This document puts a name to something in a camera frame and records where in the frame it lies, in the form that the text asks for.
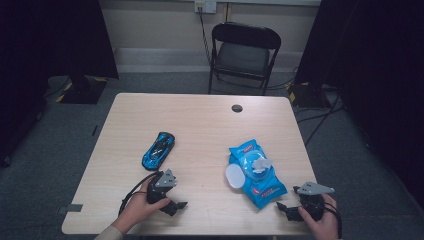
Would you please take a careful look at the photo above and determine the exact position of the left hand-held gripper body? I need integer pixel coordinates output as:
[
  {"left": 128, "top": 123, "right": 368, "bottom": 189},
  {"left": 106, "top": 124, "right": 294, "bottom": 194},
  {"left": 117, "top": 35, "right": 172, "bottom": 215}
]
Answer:
[{"left": 146, "top": 168, "right": 178, "bottom": 204}]

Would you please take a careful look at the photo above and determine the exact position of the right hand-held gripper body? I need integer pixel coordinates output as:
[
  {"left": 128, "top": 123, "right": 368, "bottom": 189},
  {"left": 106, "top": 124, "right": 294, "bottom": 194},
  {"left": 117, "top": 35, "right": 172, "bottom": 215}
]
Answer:
[{"left": 296, "top": 181, "right": 335, "bottom": 222}]

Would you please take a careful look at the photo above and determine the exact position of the blue wet wipes packet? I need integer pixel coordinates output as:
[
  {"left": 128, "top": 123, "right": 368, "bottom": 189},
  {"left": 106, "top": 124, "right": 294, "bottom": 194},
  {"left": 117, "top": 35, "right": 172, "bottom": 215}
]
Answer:
[{"left": 225, "top": 138, "right": 288, "bottom": 211}]

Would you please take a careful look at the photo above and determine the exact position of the blue toy car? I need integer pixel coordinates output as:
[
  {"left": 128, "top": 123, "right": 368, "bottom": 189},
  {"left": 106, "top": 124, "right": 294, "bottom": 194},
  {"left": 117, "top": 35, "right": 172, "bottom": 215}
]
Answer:
[{"left": 141, "top": 131, "right": 176, "bottom": 172}]

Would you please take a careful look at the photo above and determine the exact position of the person's left hand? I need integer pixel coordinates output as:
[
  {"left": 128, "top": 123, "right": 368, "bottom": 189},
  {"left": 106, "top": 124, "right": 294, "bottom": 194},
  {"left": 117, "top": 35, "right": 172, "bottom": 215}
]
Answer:
[{"left": 111, "top": 179, "right": 171, "bottom": 234}]

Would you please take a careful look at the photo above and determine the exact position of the grey tape strip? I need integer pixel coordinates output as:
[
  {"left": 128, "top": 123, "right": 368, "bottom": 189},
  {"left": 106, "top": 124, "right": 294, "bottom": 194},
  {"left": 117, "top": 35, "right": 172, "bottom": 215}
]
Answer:
[{"left": 57, "top": 203, "right": 84, "bottom": 214}]

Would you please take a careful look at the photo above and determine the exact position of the black stand base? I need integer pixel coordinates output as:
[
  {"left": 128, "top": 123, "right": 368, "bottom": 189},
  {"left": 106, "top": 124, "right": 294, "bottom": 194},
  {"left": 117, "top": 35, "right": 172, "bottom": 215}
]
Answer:
[
  {"left": 286, "top": 81, "right": 331, "bottom": 108},
  {"left": 55, "top": 74, "right": 109, "bottom": 105}
]

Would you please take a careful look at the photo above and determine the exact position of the black folding chair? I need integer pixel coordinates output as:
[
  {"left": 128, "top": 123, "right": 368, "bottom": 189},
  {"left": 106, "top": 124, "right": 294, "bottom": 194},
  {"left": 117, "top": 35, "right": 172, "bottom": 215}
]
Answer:
[{"left": 208, "top": 21, "right": 283, "bottom": 97}]

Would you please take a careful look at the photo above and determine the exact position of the black curtain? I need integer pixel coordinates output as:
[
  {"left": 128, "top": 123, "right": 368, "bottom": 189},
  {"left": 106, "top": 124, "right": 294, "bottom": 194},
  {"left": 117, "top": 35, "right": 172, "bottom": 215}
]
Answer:
[
  {"left": 294, "top": 0, "right": 424, "bottom": 211},
  {"left": 0, "top": 0, "right": 120, "bottom": 168}
]

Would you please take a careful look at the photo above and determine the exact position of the right hand-held gripper cable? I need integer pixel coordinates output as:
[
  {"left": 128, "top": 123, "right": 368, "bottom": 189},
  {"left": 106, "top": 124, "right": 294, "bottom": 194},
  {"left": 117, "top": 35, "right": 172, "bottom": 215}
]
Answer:
[{"left": 319, "top": 199, "right": 344, "bottom": 239}]

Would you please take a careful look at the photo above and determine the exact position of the black floor cable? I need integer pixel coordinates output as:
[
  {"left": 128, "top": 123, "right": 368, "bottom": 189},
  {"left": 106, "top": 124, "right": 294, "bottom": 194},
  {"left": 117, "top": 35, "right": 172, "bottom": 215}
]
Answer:
[{"left": 296, "top": 93, "right": 346, "bottom": 148}]

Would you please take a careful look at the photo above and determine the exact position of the black wall socket cable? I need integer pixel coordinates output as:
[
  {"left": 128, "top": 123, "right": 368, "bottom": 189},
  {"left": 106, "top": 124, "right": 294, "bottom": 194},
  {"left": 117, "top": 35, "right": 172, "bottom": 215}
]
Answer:
[{"left": 198, "top": 6, "right": 214, "bottom": 66}]

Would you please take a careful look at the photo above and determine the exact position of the white wall socket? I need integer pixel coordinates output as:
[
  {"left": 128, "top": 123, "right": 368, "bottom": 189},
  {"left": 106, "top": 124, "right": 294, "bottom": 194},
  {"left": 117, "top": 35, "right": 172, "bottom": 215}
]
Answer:
[{"left": 194, "top": 0, "right": 218, "bottom": 14}]

